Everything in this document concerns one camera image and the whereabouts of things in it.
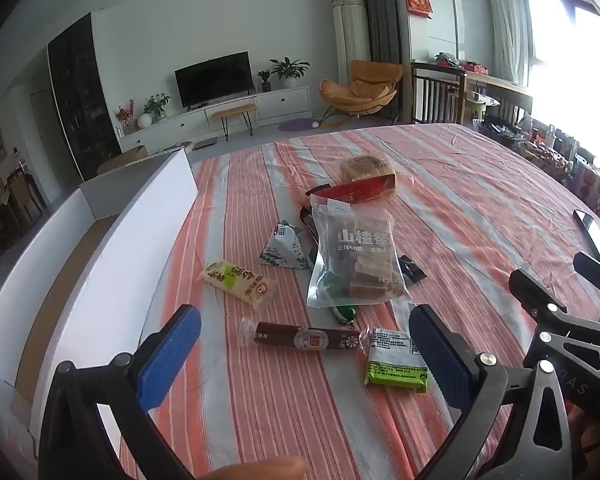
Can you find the dark brown chocolate bar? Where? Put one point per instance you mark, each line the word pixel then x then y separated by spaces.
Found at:
pixel 307 222

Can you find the person's right hand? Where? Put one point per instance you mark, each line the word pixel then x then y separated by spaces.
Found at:
pixel 595 442

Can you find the wooden slatted chair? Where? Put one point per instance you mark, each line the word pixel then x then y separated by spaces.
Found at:
pixel 437 95

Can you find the black smartphone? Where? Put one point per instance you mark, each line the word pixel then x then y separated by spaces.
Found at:
pixel 592 232

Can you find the brown sausage bar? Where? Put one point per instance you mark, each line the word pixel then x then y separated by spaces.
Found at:
pixel 305 340

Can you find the large leafy potted plant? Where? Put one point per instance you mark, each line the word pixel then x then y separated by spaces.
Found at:
pixel 290 67

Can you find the standing air conditioner with cover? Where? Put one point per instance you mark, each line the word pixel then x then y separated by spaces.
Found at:
pixel 349 25

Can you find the triangular white green packet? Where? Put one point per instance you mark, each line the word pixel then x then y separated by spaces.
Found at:
pixel 280 247

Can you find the dark wooden dining furniture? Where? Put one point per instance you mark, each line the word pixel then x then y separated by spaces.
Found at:
pixel 22 195

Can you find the striped orange grey tablecloth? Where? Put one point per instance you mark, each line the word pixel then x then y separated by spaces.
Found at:
pixel 455 185

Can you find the white sheer curtain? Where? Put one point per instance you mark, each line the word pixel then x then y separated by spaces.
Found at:
pixel 505 25

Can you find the green and white snack packet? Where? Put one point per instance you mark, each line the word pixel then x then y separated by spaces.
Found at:
pixel 395 362

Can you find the green plant in glass vase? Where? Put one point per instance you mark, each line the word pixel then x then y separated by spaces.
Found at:
pixel 156 106

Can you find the oval pet bed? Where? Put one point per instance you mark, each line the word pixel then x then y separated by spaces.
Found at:
pixel 205 144

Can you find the small potted plant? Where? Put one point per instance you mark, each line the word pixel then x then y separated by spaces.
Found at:
pixel 264 80

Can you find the purple floor mat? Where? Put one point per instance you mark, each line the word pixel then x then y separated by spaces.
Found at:
pixel 296 125

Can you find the brown cardboard box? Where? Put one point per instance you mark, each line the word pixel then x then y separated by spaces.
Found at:
pixel 127 157

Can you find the bread loaf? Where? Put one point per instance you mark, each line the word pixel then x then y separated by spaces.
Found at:
pixel 365 169

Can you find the orange lounge chair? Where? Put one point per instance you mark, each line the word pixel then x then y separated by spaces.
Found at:
pixel 362 85

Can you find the bright window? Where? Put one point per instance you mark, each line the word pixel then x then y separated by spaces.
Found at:
pixel 575 60

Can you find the pale yellow snack packet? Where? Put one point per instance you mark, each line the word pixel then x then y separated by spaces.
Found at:
pixel 237 282

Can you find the green sausage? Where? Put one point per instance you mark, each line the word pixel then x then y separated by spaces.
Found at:
pixel 345 312

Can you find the small black snack packet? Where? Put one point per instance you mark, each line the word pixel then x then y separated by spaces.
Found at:
pixel 412 270

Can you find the white television cabinet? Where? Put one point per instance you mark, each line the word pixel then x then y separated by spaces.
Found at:
pixel 280 102

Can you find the person's left hand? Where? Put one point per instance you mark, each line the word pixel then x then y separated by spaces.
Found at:
pixel 260 467

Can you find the red flowers in vase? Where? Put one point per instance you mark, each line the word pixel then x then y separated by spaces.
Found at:
pixel 125 112

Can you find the clear bag of brown strips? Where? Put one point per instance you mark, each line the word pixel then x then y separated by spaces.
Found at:
pixel 355 255

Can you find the grey curtain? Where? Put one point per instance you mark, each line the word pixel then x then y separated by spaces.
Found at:
pixel 380 10

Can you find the round white vase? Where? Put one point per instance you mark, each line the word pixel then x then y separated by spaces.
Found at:
pixel 145 120

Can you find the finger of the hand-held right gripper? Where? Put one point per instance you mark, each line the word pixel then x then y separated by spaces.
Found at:
pixel 592 265
pixel 530 287

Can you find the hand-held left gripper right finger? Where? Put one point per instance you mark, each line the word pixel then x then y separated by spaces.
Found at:
pixel 435 355

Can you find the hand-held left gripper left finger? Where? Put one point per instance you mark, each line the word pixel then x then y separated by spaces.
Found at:
pixel 170 355

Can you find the red snack packet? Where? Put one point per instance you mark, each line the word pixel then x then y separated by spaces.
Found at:
pixel 360 191

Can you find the row of jars and boxes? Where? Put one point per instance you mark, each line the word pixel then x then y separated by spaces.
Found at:
pixel 545 145

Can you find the white cardboard box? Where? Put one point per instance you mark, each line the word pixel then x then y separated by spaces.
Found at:
pixel 130 270

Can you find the wooden bench with metal legs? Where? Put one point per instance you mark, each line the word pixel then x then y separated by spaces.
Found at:
pixel 233 111

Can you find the black glass cabinet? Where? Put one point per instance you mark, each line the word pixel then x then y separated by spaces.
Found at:
pixel 77 100

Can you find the flat screen television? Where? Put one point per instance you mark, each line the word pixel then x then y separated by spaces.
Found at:
pixel 214 80

